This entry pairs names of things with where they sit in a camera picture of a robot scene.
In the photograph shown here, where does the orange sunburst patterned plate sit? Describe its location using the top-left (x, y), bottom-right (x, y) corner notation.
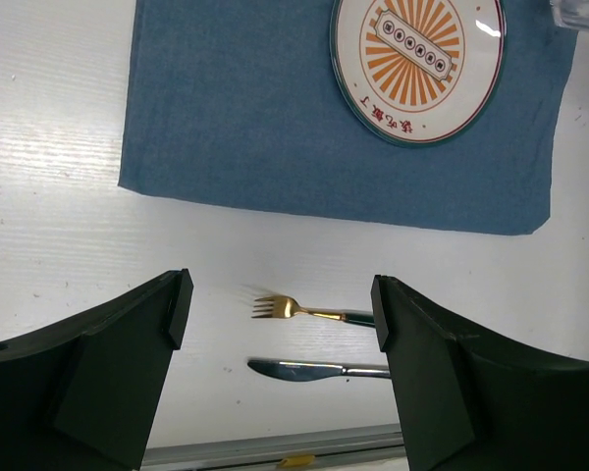
top-left (330, 0), bottom-right (507, 146)

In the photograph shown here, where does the blue cloth placemat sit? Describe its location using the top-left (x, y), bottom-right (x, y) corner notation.
top-left (119, 1), bottom-right (577, 236)

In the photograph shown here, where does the clear plastic cup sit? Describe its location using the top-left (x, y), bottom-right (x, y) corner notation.
top-left (550, 0), bottom-right (589, 32)

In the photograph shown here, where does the silver table knife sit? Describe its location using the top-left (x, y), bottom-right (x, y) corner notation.
top-left (246, 357), bottom-right (391, 383)

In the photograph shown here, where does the aluminium front rail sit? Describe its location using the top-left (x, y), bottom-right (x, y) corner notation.
top-left (141, 425), bottom-right (405, 470)

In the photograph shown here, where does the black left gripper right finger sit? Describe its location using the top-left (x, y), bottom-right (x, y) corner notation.
top-left (371, 275), bottom-right (589, 470)

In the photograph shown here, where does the gold fork dark handle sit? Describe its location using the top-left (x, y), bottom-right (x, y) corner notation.
top-left (252, 294), bottom-right (375, 328)

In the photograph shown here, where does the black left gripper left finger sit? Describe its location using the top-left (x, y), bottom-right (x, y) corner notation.
top-left (0, 269), bottom-right (193, 470)

